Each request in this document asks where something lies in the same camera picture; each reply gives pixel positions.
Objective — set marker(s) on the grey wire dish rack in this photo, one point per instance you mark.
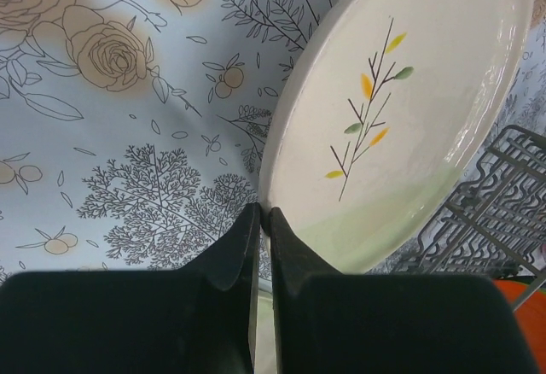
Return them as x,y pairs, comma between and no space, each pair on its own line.
494,223

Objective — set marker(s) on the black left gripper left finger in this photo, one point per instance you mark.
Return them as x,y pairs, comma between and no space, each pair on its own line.
200,318

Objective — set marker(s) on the orange plastic plate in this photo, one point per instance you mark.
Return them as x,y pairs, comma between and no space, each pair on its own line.
530,315

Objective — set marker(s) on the floral patterned table mat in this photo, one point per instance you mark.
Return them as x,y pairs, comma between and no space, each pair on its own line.
133,131

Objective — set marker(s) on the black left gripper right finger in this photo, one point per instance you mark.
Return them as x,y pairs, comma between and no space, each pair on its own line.
330,322

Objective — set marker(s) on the cream green plate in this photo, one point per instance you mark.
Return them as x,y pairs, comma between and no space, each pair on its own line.
388,103

